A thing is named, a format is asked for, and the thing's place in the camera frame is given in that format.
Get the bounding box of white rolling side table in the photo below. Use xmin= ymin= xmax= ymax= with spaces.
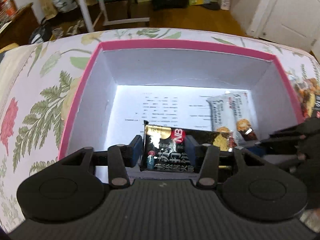
xmin=78 ymin=0 xmax=150 ymax=33

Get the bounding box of grey snack bar packet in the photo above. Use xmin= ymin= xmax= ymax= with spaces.
xmin=231 ymin=92 xmax=257 ymax=141
xmin=207 ymin=94 xmax=238 ymax=146

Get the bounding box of wooden nightstand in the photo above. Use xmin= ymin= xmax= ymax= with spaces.
xmin=0 ymin=3 xmax=40 ymax=48

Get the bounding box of floral bed sheet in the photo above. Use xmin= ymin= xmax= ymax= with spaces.
xmin=1 ymin=28 xmax=319 ymax=232

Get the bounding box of pink cardboard box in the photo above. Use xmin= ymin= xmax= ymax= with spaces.
xmin=59 ymin=40 xmax=304 ymax=159

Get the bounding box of black soda cracker packet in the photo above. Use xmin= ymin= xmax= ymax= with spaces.
xmin=141 ymin=120 xmax=236 ymax=173

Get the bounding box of mixed nut snack bag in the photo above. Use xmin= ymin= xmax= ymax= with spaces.
xmin=287 ymin=62 xmax=319 ymax=119

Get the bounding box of white door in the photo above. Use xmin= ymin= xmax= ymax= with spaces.
xmin=247 ymin=0 xmax=319 ymax=52

